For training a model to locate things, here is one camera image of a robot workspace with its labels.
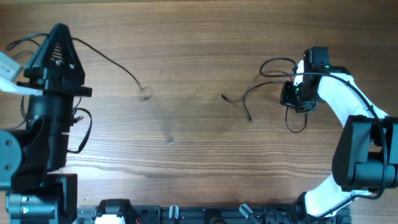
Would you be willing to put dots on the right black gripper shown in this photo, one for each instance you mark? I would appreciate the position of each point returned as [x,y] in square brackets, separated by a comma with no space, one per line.
[285,98]

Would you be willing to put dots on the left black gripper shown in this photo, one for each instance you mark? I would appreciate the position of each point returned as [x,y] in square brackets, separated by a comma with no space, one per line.
[45,71]

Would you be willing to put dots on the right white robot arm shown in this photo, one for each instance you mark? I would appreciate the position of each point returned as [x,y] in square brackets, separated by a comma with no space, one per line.
[365,161]

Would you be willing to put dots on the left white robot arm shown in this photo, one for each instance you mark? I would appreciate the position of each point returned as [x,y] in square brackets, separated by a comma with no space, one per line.
[31,158]

